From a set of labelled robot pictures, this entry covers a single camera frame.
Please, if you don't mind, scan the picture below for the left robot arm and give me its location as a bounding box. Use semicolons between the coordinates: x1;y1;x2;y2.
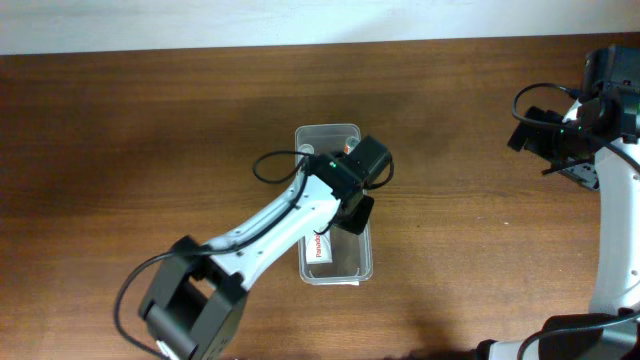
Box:
133;151;393;359

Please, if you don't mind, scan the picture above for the white Panadol box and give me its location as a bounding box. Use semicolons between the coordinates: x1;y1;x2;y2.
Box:
304;232;333;265

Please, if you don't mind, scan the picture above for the left black cable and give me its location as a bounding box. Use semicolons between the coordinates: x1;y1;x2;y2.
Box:
112;149;396;360

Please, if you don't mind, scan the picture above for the clear plastic container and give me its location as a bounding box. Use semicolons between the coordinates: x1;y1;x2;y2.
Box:
295;124;373;286

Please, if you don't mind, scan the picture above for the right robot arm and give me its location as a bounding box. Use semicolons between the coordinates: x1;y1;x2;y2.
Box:
473;81;639;359

